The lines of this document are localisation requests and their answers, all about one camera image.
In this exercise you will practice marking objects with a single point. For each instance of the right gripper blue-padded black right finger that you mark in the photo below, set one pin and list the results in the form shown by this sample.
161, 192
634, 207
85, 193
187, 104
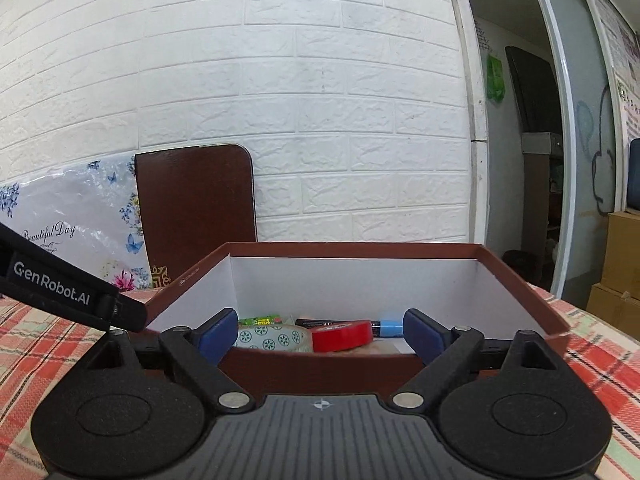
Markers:
449, 356

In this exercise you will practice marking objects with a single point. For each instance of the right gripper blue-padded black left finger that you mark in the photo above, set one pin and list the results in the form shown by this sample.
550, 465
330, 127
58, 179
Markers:
193, 357

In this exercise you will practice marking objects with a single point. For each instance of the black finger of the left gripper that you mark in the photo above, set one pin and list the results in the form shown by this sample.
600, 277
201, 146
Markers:
129, 314

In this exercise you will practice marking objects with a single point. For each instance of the blue cylindrical battery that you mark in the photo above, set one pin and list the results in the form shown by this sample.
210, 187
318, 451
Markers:
387, 329

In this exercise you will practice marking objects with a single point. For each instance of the black small object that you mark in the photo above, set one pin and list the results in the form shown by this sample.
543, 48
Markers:
311, 323

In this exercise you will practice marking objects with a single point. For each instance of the green snack packet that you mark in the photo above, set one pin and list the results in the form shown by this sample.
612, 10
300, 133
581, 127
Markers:
261, 320

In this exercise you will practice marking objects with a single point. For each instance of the red electrical tape roll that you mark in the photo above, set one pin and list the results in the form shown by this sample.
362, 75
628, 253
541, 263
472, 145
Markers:
341, 336

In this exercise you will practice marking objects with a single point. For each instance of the plaid tablecloth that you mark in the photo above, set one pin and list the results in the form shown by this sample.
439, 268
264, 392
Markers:
37, 349

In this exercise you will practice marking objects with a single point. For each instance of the brown cardboard box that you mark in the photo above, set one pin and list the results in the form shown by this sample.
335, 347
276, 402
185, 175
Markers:
456, 284

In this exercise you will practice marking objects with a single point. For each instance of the stacked cardboard boxes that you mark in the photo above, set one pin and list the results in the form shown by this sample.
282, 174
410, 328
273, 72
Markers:
615, 299

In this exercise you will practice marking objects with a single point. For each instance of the green hanging item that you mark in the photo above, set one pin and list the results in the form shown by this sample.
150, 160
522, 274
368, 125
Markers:
495, 86

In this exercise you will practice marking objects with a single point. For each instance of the dark hanging board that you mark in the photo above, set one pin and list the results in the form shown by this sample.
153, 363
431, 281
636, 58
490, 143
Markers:
536, 92

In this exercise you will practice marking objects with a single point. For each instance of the white door frame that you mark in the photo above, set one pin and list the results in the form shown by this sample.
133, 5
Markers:
557, 16

